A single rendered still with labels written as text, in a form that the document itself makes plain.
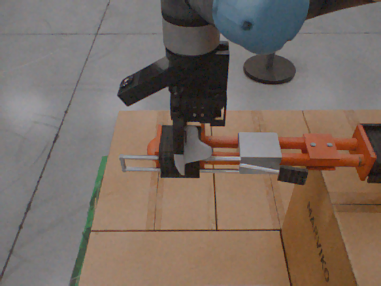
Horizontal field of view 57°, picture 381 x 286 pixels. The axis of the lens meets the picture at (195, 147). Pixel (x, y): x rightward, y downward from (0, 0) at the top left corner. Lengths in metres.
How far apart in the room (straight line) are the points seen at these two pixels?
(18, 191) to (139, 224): 1.10
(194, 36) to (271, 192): 0.89
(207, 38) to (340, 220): 0.44
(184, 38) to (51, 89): 2.39
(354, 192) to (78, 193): 1.52
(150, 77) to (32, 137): 1.96
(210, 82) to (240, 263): 0.70
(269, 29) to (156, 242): 0.89
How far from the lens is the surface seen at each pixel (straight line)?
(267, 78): 2.71
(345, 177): 0.80
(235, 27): 0.33
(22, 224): 2.00
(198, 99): 0.50
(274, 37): 0.34
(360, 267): 0.69
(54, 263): 1.82
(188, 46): 0.45
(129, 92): 0.52
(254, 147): 0.61
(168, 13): 0.45
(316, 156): 0.62
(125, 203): 1.22
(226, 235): 1.14
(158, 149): 0.59
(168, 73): 0.50
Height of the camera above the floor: 1.52
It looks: 45 degrees down
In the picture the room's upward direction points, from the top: straight up
